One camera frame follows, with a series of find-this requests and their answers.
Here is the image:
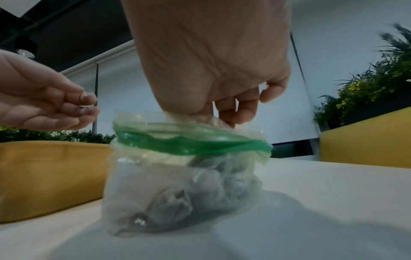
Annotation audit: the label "person's right hand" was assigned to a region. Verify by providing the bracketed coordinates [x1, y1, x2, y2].
[121, 0, 292, 129]

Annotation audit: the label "person's left hand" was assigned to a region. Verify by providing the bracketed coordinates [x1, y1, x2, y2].
[0, 48, 101, 133]

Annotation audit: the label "clear plastic bag green zip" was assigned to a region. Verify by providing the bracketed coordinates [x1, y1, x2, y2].
[101, 109, 274, 238]

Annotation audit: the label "green artificial plants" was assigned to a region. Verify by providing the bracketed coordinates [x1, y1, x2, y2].
[0, 125, 116, 144]
[313, 22, 411, 128]

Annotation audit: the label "black pole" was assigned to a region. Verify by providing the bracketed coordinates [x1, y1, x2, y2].
[92, 63, 100, 134]

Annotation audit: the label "white roller blind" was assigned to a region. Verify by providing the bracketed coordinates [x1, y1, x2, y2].
[96, 0, 317, 146]
[290, 0, 411, 128]

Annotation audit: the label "dark window pane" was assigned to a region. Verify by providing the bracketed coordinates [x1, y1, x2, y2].
[271, 138, 322, 159]

